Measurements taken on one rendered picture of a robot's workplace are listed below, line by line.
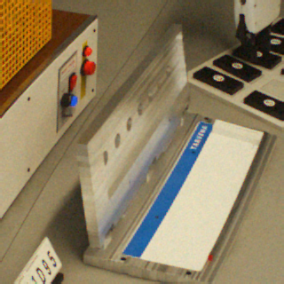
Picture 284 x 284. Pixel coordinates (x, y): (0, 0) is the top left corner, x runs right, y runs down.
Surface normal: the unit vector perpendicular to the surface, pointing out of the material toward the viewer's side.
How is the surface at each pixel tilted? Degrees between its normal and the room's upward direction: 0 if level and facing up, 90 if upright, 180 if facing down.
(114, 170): 83
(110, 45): 0
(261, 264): 0
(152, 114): 83
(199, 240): 0
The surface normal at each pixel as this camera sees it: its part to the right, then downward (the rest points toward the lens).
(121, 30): 0.02, -0.81
